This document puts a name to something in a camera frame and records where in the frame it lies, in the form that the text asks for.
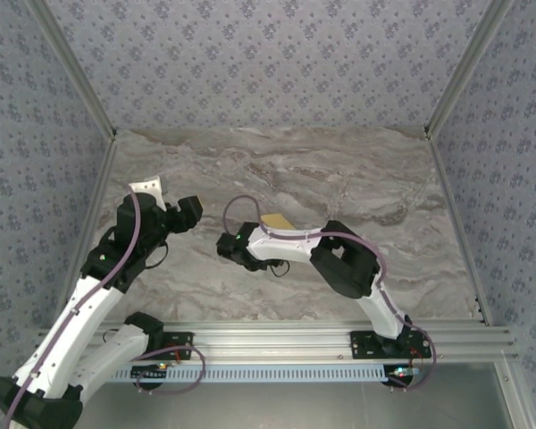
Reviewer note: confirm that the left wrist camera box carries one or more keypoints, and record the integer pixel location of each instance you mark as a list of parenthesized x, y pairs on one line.
[(147, 187)]

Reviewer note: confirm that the aluminium cross rail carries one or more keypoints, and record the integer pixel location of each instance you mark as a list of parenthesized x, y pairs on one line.
[(272, 342)]

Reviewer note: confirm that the aluminium frame leg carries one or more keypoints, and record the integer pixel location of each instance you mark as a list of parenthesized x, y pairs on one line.
[(513, 393)]

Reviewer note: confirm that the aluminium side rail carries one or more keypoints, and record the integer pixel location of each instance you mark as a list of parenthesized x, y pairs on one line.
[(90, 223), (458, 223)]

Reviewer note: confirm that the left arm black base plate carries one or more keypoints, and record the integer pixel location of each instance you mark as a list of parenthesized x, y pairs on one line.
[(183, 346)]

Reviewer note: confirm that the yellow paper sheet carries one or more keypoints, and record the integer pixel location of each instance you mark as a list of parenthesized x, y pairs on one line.
[(277, 220)]

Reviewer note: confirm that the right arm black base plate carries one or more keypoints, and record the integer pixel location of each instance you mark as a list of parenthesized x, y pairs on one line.
[(362, 346)]

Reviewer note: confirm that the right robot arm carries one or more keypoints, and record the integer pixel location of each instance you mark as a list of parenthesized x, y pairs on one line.
[(286, 248)]

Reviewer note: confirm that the aluminium frame post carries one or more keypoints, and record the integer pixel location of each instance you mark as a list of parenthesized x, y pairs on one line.
[(465, 67), (77, 71)]

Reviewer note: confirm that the grey metal sheet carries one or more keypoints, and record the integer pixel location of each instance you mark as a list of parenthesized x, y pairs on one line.
[(272, 406)]

